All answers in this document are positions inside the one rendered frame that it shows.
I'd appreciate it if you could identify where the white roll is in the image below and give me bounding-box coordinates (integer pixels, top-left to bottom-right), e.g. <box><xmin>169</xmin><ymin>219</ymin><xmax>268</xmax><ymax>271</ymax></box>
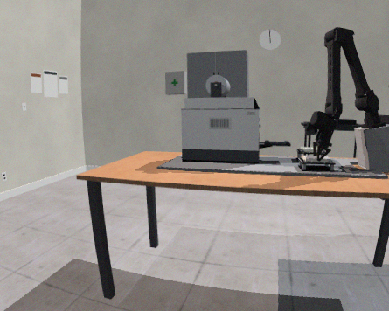
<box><xmin>205</xmin><ymin>75</ymin><xmax>230</xmax><ymax>97</ymax></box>

